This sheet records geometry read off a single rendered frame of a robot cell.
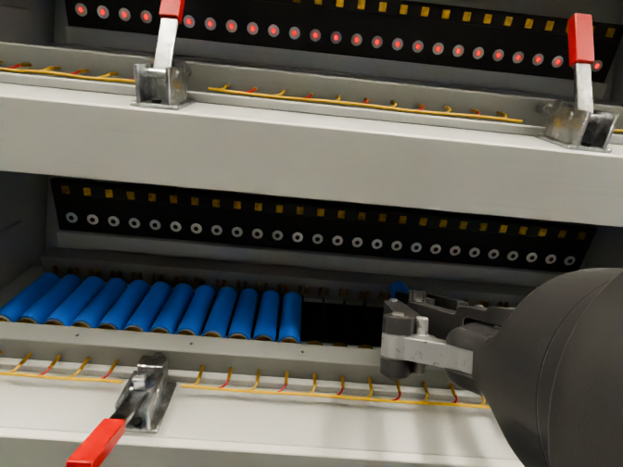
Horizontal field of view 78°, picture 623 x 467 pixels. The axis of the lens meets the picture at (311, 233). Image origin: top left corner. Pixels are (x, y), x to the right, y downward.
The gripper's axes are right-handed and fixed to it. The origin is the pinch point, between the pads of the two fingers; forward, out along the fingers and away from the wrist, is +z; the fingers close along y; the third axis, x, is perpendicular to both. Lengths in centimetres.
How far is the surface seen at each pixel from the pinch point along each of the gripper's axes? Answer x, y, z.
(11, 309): 2.5, 32.4, 2.5
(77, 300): 1.6, 28.3, 4.1
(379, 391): 5.8, 3.3, -0.3
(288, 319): 1.7, 10.5, 3.8
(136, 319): 2.4, 22.6, 2.4
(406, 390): 5.6, 1.3, -0.3
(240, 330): 2.6, 14.2, 2.1
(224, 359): 4.3, 14.8, -0.6
